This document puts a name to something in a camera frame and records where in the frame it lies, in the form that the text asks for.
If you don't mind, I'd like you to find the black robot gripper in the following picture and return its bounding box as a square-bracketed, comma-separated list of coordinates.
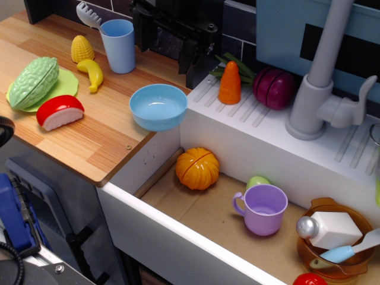
[131, 1, 217, 89]

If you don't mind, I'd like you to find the light blue plastic bowl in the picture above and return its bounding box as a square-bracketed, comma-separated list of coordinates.
[129, 84, 188, 132]

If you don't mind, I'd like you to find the light blue plastic cup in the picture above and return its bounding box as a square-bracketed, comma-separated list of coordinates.
[101, 19, 135, 74]

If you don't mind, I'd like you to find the orange toy carrot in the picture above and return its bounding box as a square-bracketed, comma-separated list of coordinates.
[209, 52, 256, 105]

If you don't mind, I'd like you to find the yellow toy banana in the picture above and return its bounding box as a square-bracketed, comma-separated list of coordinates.
[77, 59, 104, 93]

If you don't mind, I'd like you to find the yellow toy corn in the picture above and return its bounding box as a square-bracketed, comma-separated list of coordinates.
[71, 35, 95, 63]

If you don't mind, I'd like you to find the white plastic pasta server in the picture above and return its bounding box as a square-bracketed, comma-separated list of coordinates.
[76, 2, 106, 35]

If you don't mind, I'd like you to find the light green plastic plate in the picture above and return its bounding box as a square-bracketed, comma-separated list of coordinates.
[6, 69, 78, 112]

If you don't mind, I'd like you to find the purple toy onion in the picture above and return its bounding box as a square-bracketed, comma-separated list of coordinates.
[252, 66, 297, 110]

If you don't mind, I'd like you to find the orange toy pumpkin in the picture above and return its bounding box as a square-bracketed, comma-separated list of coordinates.
[175, 147, 220, 191]

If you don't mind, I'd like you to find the red and white toy sushi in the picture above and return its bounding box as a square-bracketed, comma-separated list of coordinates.
[36, 95, 85, 131]

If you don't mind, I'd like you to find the green toy bitter melon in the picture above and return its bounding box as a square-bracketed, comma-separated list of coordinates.
[8, 57, 59, 110]

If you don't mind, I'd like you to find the white toy sink unit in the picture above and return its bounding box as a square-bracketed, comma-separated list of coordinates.
[98, 77, 379, 284]

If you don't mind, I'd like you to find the grey toy faucet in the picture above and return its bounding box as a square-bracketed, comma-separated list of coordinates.
[286, 1, 378, 141]

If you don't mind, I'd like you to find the green toy lime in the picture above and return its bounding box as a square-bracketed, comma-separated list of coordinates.
[246, 176, 271, 190]

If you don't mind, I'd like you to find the purple plastic mug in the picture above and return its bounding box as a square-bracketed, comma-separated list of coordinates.
[232, 184, 288, 236]

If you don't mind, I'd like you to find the grey metal stand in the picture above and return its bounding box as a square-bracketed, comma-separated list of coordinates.
[5, 156, 124, 284]

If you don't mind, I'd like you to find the blue clamp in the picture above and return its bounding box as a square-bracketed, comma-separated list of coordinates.
[1, 173, 41, 258]

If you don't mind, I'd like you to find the white toy salt shaker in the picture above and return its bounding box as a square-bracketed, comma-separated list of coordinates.
[296, 211, 363, 250]

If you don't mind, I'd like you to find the red toy tomato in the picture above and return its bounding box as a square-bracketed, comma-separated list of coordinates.
[293, 273, 328, 285]

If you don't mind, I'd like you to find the amber transparent toy pot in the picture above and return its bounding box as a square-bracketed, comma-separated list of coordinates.
[297, 197, 376, 281]

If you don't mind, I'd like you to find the black cable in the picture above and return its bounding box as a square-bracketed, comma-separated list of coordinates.
[0, 240, 24, 285]

